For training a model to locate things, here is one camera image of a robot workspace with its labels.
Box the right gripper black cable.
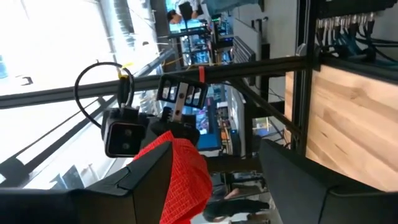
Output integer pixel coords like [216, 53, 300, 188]
[73, 61, 135, 129]

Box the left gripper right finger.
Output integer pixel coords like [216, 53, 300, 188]
[259, 138, 398, 224]

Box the yellow cable tag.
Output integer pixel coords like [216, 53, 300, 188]
[117, 62, 135, 79]

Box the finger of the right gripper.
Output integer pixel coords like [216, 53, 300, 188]
[157, 74, 208, 123]

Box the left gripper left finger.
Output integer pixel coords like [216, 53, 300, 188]
[0, 141, 174, 224]

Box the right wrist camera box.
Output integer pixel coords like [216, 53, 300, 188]
[101, 107, 147, 159]

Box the red elastic bandage strip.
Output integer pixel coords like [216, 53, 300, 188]
[132, 130, 214, 224]

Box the black control box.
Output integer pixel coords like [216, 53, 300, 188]
[313, 0, 398, 63]

